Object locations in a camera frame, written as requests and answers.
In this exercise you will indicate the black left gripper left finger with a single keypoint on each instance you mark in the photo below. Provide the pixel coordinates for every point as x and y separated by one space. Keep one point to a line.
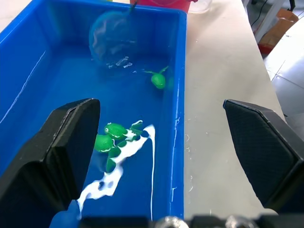
47 152

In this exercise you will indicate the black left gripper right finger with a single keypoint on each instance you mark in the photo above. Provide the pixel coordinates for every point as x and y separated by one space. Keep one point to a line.
266 152

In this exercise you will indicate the blue plastic tub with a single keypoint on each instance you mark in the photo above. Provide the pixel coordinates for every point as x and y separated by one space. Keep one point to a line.
123 99

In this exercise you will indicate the small fishing net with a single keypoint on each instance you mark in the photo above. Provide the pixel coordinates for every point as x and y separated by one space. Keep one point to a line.
112 39

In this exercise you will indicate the pink plastic bucket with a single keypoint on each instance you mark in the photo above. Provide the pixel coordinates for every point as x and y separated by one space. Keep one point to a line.
164 4

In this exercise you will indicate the brown cardboard box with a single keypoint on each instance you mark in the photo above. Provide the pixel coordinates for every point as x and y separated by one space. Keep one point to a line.
276 31

